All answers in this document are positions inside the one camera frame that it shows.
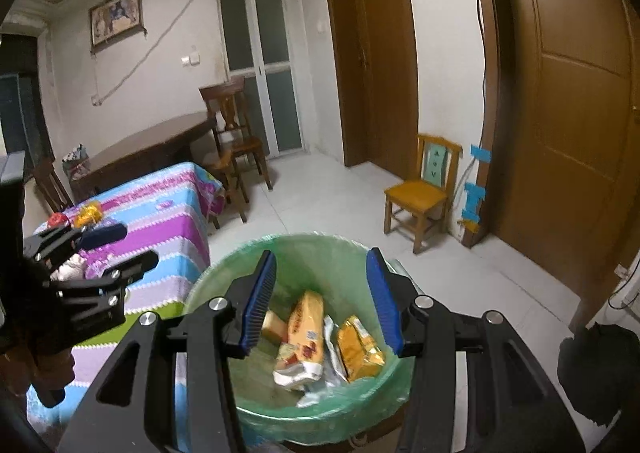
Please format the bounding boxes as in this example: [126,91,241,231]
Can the blue tape strips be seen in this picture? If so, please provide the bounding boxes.
[460,144,491,234]

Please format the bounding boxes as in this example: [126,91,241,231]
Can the dark wooden dining chair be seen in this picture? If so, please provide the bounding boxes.
[200,76,273,222]

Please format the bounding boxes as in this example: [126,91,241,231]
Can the dark wooden dining table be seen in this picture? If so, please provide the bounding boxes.
[68,112,213,203]

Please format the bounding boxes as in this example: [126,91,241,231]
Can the yellow snack wrapper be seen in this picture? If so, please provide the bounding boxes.
[337,315,385,383]

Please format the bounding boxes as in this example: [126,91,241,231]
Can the white cloth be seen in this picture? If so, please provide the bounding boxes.
[50,254,88,282]

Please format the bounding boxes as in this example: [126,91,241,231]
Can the white glass double door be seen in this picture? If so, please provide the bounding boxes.
[218,0,303,156]

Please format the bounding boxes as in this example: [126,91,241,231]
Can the striped colourful tablecloth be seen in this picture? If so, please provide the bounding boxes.
[26,163,224,449]

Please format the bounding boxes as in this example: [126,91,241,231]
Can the orange snack bag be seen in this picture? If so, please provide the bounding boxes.
[278,291,324,374]

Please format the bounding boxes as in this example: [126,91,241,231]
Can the dark window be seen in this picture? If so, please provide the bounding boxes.
[0,72,53,173]

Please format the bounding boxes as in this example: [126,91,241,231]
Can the yellow toy car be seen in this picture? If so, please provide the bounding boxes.
[73,201,104,229]

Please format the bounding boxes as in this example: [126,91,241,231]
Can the red apple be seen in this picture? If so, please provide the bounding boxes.
[47,213,70,229]

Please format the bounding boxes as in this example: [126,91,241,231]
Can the brown wooden inner door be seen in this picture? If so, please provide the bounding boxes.
[328,0,418,179]

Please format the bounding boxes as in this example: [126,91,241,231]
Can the framed wall painting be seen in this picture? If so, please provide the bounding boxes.
[89,0,146,54]

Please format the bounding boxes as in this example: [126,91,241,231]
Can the small yellow wooden chair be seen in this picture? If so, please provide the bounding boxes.
[383,134,462,255]

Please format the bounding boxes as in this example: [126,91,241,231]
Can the green lined trash bin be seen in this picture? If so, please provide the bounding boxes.
[186,233,412,447]

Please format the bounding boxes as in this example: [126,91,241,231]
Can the white wall switch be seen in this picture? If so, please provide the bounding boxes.
[181,51,201,66]

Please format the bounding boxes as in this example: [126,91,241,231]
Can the large brown wooden door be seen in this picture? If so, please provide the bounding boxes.
[480,0,639,329]

